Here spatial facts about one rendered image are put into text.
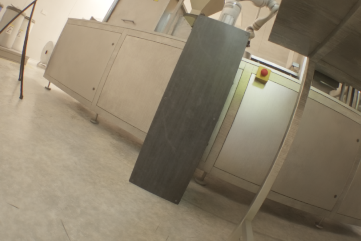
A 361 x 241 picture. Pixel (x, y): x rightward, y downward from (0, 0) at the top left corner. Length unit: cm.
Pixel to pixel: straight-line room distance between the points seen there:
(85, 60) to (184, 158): 120
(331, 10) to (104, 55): 140
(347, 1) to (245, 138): 84
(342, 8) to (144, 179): 85
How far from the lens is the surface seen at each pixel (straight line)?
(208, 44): 76
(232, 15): 92
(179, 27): 155
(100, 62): 147
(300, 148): 111
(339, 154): 125
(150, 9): 170
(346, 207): 144
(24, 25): 366
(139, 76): 121
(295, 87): 111
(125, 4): 192
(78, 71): 163
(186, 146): 72
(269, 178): 53
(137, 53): 128
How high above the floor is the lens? 40
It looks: level
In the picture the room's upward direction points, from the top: 23 degrees clockwise
